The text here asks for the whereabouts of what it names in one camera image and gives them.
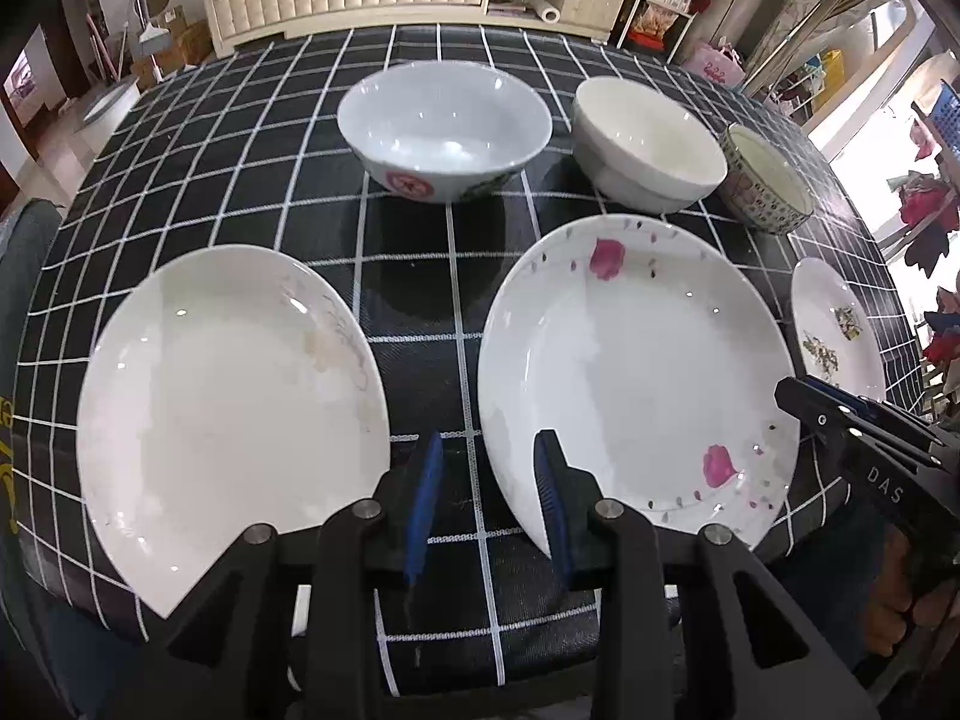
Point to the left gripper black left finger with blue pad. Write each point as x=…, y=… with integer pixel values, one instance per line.
x=398, y=518

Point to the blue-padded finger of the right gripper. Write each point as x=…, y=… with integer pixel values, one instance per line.
x=887, y=417

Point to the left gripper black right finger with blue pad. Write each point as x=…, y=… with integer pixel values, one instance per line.
x=578, y=520

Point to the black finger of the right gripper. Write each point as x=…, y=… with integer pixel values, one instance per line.
x=827, y=422

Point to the small plate cartoon print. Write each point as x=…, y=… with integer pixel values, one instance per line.
x=835, y=339

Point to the white plate pink flowers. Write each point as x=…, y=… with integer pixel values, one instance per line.
x=655, y=361

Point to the small patterned rim bowl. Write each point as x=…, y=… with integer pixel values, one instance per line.
x=761, y=188

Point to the plain white plate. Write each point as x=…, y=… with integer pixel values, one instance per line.
x=232, y=387

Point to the plain white bowl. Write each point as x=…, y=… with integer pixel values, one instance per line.
x=641, y=149

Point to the white bowl red emblem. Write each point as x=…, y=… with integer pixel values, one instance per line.
x=443, y=131

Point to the person's right hand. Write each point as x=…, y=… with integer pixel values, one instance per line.
x=891, y=605

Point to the black white checked tablecloth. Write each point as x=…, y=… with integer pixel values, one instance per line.
x=247, y=151

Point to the blue laundry basket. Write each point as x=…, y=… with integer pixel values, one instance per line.
x=945, y=116

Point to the pink bag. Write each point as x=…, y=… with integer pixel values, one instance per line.
x=721, y=64

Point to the paper roll in cabinet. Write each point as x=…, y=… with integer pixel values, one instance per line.
x=544, y=10

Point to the grey sofa cover queen print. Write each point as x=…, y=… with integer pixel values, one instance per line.
x=27, y=234

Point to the white grey bin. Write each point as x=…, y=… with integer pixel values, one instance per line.
x=102, y=117

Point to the white dustpan and broom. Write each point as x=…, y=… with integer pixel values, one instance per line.
x=149, y=39

